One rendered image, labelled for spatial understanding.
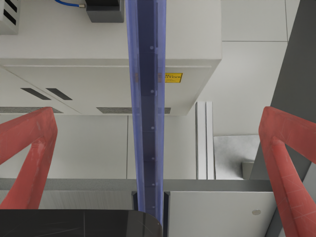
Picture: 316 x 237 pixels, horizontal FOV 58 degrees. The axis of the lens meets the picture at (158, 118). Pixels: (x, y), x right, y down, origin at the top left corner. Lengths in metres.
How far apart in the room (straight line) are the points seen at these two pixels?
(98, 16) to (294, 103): 0.34
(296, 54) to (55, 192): 0.16
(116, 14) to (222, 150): 0.72
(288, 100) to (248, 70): 0.95
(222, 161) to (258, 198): 0.86
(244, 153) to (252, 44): 0.41
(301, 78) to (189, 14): 0.32
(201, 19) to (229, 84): 0.65
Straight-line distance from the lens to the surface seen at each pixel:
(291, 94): 0.18
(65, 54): 0.46
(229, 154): 1.05
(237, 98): 1.09
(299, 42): 0.18
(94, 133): 1.06
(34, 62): 0.50
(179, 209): 0.19
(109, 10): 0.44
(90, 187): 0.19
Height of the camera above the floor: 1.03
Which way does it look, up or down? 82 degrees down
